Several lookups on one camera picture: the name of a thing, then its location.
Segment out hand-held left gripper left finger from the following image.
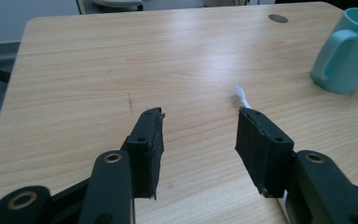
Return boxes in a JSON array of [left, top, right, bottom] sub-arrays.
[[126, 106, 166, 201]]

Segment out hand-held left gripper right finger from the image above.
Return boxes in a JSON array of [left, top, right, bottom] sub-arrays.
[[235, 106, 295, 199]]

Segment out white toothbrush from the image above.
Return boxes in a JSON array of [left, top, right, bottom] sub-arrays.
[[233, 83, 290, 224]]

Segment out teal mug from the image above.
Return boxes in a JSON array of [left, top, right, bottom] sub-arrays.
[[310, 7, 358, 95]]

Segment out office chair base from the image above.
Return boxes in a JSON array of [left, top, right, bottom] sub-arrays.
[[76, 0, 145, 15]]

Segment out grey table cable grommet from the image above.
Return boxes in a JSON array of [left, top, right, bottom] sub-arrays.
[[268, 13, 289, 24]]

